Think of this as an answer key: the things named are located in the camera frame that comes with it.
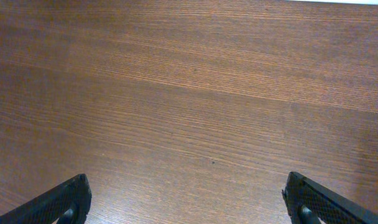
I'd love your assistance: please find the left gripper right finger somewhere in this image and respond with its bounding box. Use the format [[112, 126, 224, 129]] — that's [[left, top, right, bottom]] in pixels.
[[282, 172, 378, 224]]

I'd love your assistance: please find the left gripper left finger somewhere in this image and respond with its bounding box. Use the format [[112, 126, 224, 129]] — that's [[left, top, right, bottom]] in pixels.
[[0, 174, 92, 224]]

